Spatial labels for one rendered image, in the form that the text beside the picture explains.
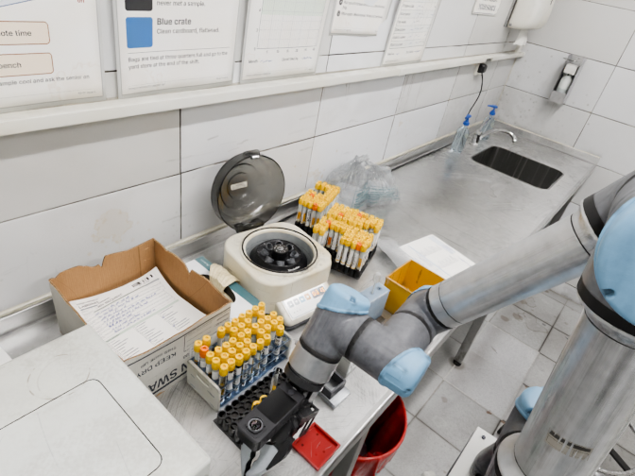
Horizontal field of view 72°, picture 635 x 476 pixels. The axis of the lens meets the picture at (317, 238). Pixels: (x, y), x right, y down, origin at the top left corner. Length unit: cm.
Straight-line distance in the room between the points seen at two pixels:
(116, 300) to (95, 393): 48
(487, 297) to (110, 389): 52
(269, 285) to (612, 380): 72
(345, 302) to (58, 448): 40
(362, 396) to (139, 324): 50
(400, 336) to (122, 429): 39
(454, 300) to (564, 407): 22
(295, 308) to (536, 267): 62
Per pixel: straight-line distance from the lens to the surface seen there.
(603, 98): 301
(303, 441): 92
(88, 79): 96
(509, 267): 65
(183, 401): 96
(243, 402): 93
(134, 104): 98
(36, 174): 99
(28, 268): 108
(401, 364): 66
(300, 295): 111
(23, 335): 114
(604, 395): 55
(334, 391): 96
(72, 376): 64
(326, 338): 69
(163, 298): 107
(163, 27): 101
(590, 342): 53
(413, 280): 129
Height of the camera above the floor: 166
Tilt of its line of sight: 34 degrees down
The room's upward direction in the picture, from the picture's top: 12 degrees clockwise
